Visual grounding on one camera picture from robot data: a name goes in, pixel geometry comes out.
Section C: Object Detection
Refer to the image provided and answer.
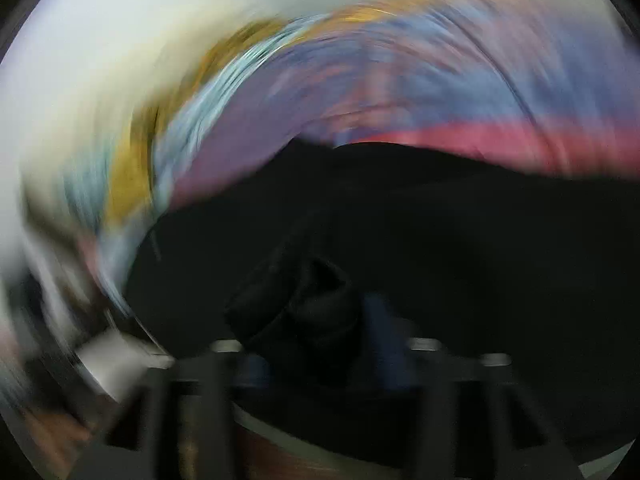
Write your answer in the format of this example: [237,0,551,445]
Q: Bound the colourful patchwork quilt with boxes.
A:
[165,0,640,211]

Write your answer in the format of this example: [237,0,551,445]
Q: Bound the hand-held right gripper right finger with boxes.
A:
[364,297,586,480]

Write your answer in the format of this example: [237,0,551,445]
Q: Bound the black pants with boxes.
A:
[122,137,640,461]

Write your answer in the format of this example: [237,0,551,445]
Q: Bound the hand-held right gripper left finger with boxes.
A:
[70,340,273,480]

